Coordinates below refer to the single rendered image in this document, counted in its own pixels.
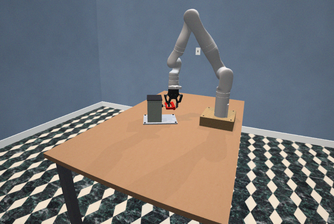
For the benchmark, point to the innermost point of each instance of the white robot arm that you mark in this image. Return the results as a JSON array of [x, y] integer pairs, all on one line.
[[192, 23]]

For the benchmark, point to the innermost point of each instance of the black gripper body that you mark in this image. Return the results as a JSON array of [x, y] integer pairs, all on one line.
[[173, 92]]

